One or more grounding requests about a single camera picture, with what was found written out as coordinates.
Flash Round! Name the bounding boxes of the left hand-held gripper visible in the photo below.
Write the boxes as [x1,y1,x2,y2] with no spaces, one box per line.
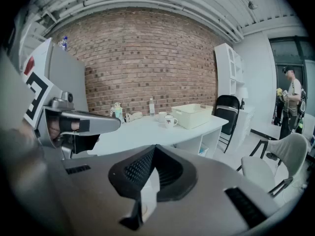
[23,71,122,160]

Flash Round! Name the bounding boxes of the white shelf unit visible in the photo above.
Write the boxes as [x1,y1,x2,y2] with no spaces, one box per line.
[214,42,247,97]

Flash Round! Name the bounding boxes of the white mug with dark rim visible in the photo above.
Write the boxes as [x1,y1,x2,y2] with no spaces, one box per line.
[164,115,178,129]

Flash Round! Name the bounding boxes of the white low cabinet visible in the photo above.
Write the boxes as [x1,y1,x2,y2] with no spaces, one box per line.
[236,106,256,142]

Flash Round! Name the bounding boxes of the cream perforated plastic basket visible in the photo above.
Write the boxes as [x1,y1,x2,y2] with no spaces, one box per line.
[171,103,214,130]

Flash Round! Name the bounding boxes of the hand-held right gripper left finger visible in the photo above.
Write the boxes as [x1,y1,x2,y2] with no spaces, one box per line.
[45,144,158,236]

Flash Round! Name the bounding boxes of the crumpled beige cloth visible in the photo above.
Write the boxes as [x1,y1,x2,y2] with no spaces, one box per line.
[124,111,143,123]

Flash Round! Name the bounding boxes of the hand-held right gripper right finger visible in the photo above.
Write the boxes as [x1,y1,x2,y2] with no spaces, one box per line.
[137,144,280,236]

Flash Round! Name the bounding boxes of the grey chair with black frame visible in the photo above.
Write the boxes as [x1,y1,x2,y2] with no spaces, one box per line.
[237,133,310,198]

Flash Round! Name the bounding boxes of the dark glass door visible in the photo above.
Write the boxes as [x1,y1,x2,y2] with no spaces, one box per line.
[269,35,315,132]

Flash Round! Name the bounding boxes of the cream ceramic mug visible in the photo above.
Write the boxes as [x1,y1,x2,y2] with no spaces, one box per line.
[155,111,168,123]

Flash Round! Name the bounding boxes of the cartoon child figurine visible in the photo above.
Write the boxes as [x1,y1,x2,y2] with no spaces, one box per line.
[110,102,124,123]

